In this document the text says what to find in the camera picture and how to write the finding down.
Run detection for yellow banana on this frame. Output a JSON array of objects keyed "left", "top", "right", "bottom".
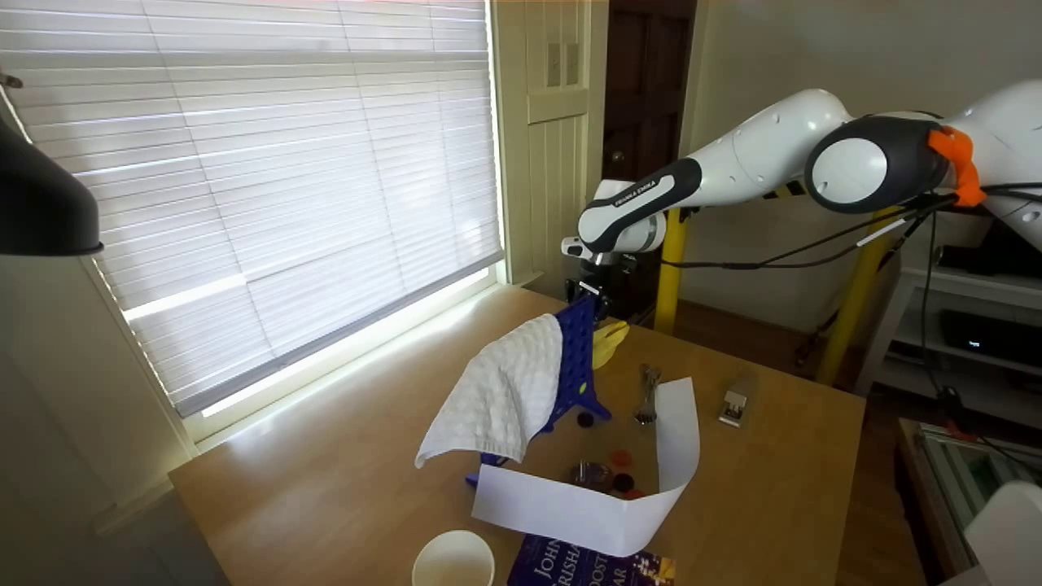
[{"left": 591, "top": 315, "right": 635, "bottom": 374}]

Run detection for dark brown wooden door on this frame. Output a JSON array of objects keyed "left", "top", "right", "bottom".
[{"left": 595, "top": 0, "right": 700, "bottom": 326}]

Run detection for white shelf unit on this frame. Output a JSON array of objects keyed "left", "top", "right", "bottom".
[{"left": 855, "top": 256, "right": 1042, "bottom": 434}]

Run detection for white quilted towel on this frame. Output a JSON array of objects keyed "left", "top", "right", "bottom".
[{"left": 414, "top": 314, "right": 571, "bottom": 472}]

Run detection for purple John Grisham book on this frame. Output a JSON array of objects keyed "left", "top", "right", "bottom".
[{"left": 505, "top": 532, "right": 677, "bottom": 586}]

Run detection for large white window blinds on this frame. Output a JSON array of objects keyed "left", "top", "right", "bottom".
[{"left": 0, "top": 0, "right": 509, "bottom": 421}]

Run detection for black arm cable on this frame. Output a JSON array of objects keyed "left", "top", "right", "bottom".
[{"left": 660, "top": 191, "right": 952, "bottom": 275}]

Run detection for white paper cup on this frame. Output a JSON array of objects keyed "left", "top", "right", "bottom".
[{"left": 406, "top": 529, "right": 503, "bottom": 586}]

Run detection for white paper strip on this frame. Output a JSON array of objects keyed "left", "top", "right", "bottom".
[{"left": 469, "top": 374, "right": 702, "bottom": 561}]

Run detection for black electronic device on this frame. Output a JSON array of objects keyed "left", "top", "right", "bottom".
[{"left": 938, "top": 306, "right": 1042, "bottom": 370}]

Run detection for grey storage bin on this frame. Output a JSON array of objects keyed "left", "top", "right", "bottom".
[{"left": 893, "top": 417, "right": 1042, "bottom": 581}]

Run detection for orange cable clip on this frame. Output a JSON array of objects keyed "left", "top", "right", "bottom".
[{"left": 924, "top": 124, "right": 990, "bottom": 213}]

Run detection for blue plastic stand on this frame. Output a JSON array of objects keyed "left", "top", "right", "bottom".
[{"left": 466, "top": 293, "right": 611, "bottom": 494}]

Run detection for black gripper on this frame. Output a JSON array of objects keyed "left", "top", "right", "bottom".
[{"left": 583, "top": 248, "right": 646, "bottom": 319}]

